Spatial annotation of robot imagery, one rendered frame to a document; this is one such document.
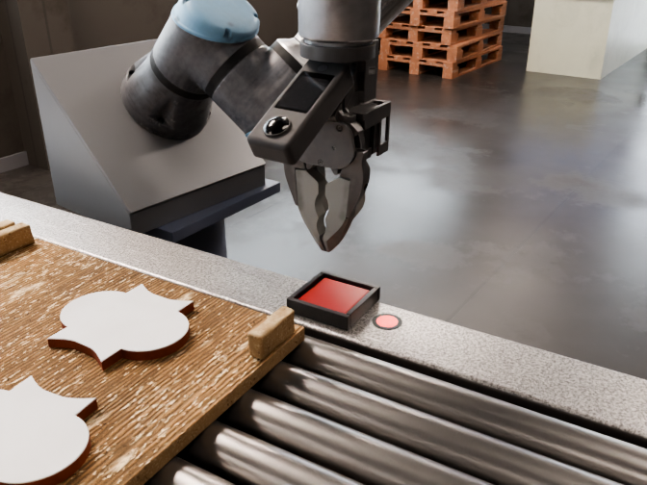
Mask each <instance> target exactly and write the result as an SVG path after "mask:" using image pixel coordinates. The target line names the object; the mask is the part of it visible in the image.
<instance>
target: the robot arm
mask: <svg viewBox="0 0 647 485"><path fill-rule="evenodd" d="M412 1H413V0H298V4H297V7H298V34H297V35H296V36H295V37H294V38H278V39H277V40H276V41H275V42H274V43H273V44H272V45H271V46H270V47H268V46H267V45H266V44H265V43H264V42H263V41H262V40H261V39H260V38H259V37H258V36H257V34H258V32H259V25H260V21H259V19H258V14H257V12H256V11H255V10H254V9H253V7H252V6H251V5H250V4H249V3H248V2H247V1H246V0H179V1H178V3H177V4H175V5H174V7H173V8H172V10H171V15H170V17H169V19H168V22H167V23H166V25H165V27H164V29H163V31H162V33H161V35H159V37H158V39H157V41H156V43H155V45H154V47H153V49H152V50H151V52H149V53H148V54H146V55H145V56H144V57H142V58H141V59H140V60H138V61H137V62H135V63H134V64H133V65H132V66H131V67H130V68H129V69H128V71H127V72H126V74H125V76H124V78H123V80H122V83H121V87H120V93H121V98H122V102H123V104H124V106H125V108H126V110H127V111H128V113H129V114H130V116H132V117H133V118H134V119H135V120H136V121H137V122H138V123H139V124H140V125H141V126H142V127H143V128H144V129H146V130H147V131H149V132H151V133H153V134H155V135H157V136H160V137H162V138H166V139H170V140H187V139H190V138H193V137H195V136H196V135H198V134H199V133H200V132H201V131H202V130H203V128H204V127H205V125H206V124H207V123H208V121H209V119H210V116H211V113H212V103H213V101H214V102H215V103H216V104H217V105H218V106H219V107H220V108H221V109H222V110H223V111H224V112H225V113H226V114H227V115H228V116H229V118H230V119H231V120H232V121H233V122H234V123H235V124H236V125H237V126H238V127H239V128H240V129H241V130H242V131H243V132H244V133H245V136H246V137H247V142H248V144H249V147H250V149H251V151H252V153H253V155H254V156H255V157H258V158H262V159H266V160H270V161H275V162H279V163H282V164H283V165H284V173H285V177H286V180H287V183H288V186H289V189H290V192H291V194H292V197H293V199H294V202H295V204H296V205H297V206H298V210H299V212H300V215H301V217H302V219H303V221H304V223H305V225H306V227H307V228H308V230H309V232H310V234H311V235H312V237H313V239H314V240H315V242H316V243H317V245H318V246H319V248H320V250H322V251H326V252H330V251H332V250H333V249H334V248H335V247H336V246H337V245H338V244H339V243H340V242H341V241H342V239H343V238H344V236H345V235H346V234H347V232H348V230H349V227H350V225H351V222H352V220H353V219H354V218H355V217H356V216H357V214H358V213H359V212H360V211H361V209H362V208H363V206H364V203H365V191H366V189H367V187H368V184H369V181H370V174H371V169H370V166H369V164H368V162H367V159H369V158H370V157H371V156H372V154H374V153H376V155H377V156H380V155H381V154H383V153H385V152H386V151H388V145H389V129H390V113H391V101H385V100H378V99H376V79H377V60H378V41H379V39H376V38H378V37H379V34H380V33H381V32H382V31H383V30H384V29H385V28H386V27H387V26H388V25H389V24H390V23H391V22H392V21H393V20H394V19H395V18H396V17H397V16H398V15H399V14H400V13H401V12H402V11H403V10H404V9H405V8H406V7H407V6H408V5H409V4H410V3H411V2H412ZM385 117H386V125H385V141H383V142H381V124H382V119H383V118H385ZM325 167H329V168H331V170H332V172H333V174H335V175H338V174H339V173H340V176H339V177H337V178H335V179H334V180H332V181H330V182H327V181H326V179H325ZM327 210H328V213H327V215H326V217H325V218H324V216H325V213H326V211H327ZM324 222H325V225H326V228H325V225H324Z"/></svg>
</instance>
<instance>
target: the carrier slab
mask: <svg viewBox="0 0 647 485"><path fill-rule="evenodd" d="M34 239H35V242H34V243H32V244H29V245H27V246H25V247H22V248H19V249H17V250H16V251H14V252H12V253H9V254H7V255H5V256H3V257H1V258H0V390H6V391H10V390H11V389H13V388H14V387H15V386H17V385H18V384H20V383H21V382H22V381H24V380H25V379H27V378H28V377H30V376H31V375H32V376H33V378H34V380H35V381H36V383H37V384H38V385H39V386H40V387H41V388H42V389H44V390H45V391H47V392H50V393H53V394H56V395H58V396H64V397H71V398H96V400H97V406H98V408H97V409H96V410H95V411H94V412H92V413H91V414H90V415H89V416H88V417H86V418H85V419H84V420H83V422H84V423H85V424H86V425H87V427H88V430H89V433H90V438H91V451H90V454H89V456H88V458H87V460H86V461H85V463H84V464H83V465H82V467H81V468H80V469H79V470H78V471H77V472H75V473H74V474H73V475H72V476H70V477H69V478H68V479H66V480H64V481H63V482H61V483H59V484H57V485H143V484H144V483H145V482H147V481H148V480H149V479H150V478H151V477H152V476H153V475H154V474H155V473H157V472H158V471H159V470H160V469H161V468H162V467H163V466H164V465H166V464H167V463H168V462H169V461H170V460H171V459H172V458H173V457H174V456H176V455H177V454H178V453H179V452H180V451H181V450H182V449H183V448H184V447H186V446H187V445H188V444H189V443H190V442H191V441H192V440H193V439H195V438H196V437H197V436H198V435H199V434H200V433H201V432H202V431H203V430H205V429H206V428H207V427H208V426H209V425H210V424H211V423H212V422H213V421H215V420H216V419H217V418H218V417H219V416H220V415H221V414H222V413H223V412H225V411H226V410H227V409H228V408H229V407H230V406H231V405H232V404H233V403H235V402H236V401H237V400H238V399H239V398H240V397H241V396H242V395H244V394H245V393H246V392H247V391H248V390H249V389H250V388H251V387H252V386H254V385H255V384H256V383H257V382H258V381H259V380H260V379H261V378H262V377H264V376H265V375H266V374H267V373H268V372H269V371H270V370H271V369H273V368H274V367H275V366H276V365H277V364H278V363H279V362H280V361H281V360H283V359H284V358H285V357H286V356H287V355H288V354H289V353H290V352H291V351H293V350H294V349H295V348H296V347H297V346H298V345H299V344H300V343H302V342H303V341H304V327H303V326H300V325H297V324H295V332H294V333H293V334H292V335H290V336H289V337H288V338H287V339H286V340H285V341H284V342H283V343H282V344H281V345H279V346H277V347H276V348H275V349H274V350H273V351H272V352H271V353H270V354H269V355H268V356H266V357H265V358H264V359H258V358H255V357H253V356H251V355H250V354H249V347H248V337H247V334H248V332H249V331H251V330H253V329H254V328H256V327H257V326H259V325H260V324H261V323H263V322H264V321H265V320H266V319H267V318H268V317H269V315H266V314H263V313H260V312H257V311H254V310H251V309H248V308H246V307H243V306H240V305H237V304H234V303H231V302H228V301H225V300H222V299H219V298H216V297H213V296H210V295H208V294H203V293H200V292H197V291H194V290H191V289H188V288H185V287H182V286H179V285H176V284H173V283H170V282H168V281H164V280H161V279H158V278H155V277H152V276H149V275H146V274H143V273H140V272H137V271H134V270H132V269H129V268H124V267H121V266H118V265H115V264H112V263H109V262H106V261H103V260H100V259H97V258H94V257H92V256H89V255H86V254H83V253H80V252H77V251H74V250H71V249H68V248H65V247H62V246H59V245H56V244H53V243H51V242H46V241H43V240H40V239H37V238H34ZM140 284H143V285H144V286H145V288H146V289H147V290H148V291H150V292H151V293H153V294H157V295H158V296H161V297H164V298H167V299H172V300H184V301H193V302H194V310H193V311H191V312H190V313H189V314H188V315H186V316H185V317H186V318H187V320H188V322H189V326H190V338H189V339H188V341H187V342H186V343H185V344H184V345H183V346H182V347H181V348H180V349H178V350H177V351H175V352H173V353H171V354H170V355H168V356H165V357H162V358H158V359H153V360H145V361H136V360H129V359H125V358H121V359H120V360H118V361H117V362H116V363H114V364H113V365H111V366H110V367H108V368H107V369H105V370H102V369H101V367H100V365H99V364H98V362H97V361H96V360H95V359H94V358H93V357H91V356H89V355H88V354H85V353H83V352H81V351H78V350H75V349H70V348H58V347H49V344H48V341H47V338H49V337H51V336H52V335H54V334H56V333H58V332H59V331H61V330H63V329H62V324H61V319H60V314H61V311H62V310H63V308H64V307H65V305H67V304H68V303H69V302H71V301H72V300H74V299H76V298H78V297H80V296H83V295H86V294H92V293H97V292H106V291H116V292H123V293H127V292H129V291H131V290H133V289H134V288H136V287H138V286H139V285H140Z"/></svg>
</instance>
